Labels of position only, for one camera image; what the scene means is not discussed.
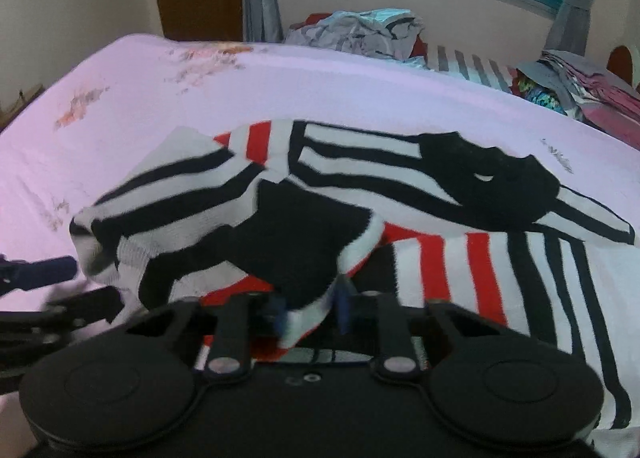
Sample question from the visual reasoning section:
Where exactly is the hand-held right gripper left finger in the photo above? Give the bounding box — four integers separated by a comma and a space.
123, 292, 290, 385

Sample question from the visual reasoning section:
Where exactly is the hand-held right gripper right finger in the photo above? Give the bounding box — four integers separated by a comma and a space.
334, 276, 507, 384

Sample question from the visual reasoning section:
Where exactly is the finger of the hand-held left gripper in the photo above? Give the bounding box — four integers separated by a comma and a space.
0, 255, 79, 297
0, 286, 124, 342

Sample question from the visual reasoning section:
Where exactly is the black white red striped sweater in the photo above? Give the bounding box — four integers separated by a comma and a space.
69, 119, 637, 445

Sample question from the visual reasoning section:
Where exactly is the pile of grey clothes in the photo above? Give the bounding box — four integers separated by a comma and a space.
284, 8, 426, 62

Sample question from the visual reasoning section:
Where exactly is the stack of folded clothes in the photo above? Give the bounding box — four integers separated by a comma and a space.
512, 49, 640, 140

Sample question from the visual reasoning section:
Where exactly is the pink floral bed sheet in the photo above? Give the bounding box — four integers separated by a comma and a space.
0, 33, 640, 458

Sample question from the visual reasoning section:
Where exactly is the grey white striped cloth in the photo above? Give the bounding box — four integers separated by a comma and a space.
425, 44, 519, 92

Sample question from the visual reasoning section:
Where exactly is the brown heart-shaped headboard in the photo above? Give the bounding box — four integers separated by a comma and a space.
607, 44, 640, 89

